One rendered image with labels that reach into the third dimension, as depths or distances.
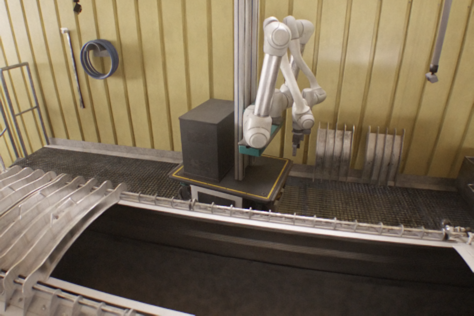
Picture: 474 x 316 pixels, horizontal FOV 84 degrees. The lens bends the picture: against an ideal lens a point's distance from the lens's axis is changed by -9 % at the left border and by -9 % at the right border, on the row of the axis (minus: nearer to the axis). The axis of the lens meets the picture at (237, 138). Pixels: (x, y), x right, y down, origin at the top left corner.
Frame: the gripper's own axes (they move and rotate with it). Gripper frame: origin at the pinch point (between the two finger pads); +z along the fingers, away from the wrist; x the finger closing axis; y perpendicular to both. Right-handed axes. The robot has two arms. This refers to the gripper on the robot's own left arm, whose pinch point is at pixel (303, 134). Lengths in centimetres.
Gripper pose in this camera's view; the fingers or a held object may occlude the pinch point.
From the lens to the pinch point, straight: 238.8
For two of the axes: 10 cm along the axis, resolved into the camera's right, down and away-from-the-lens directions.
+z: 0.0, 9.1, 4.2
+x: 3.9, -3.8, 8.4
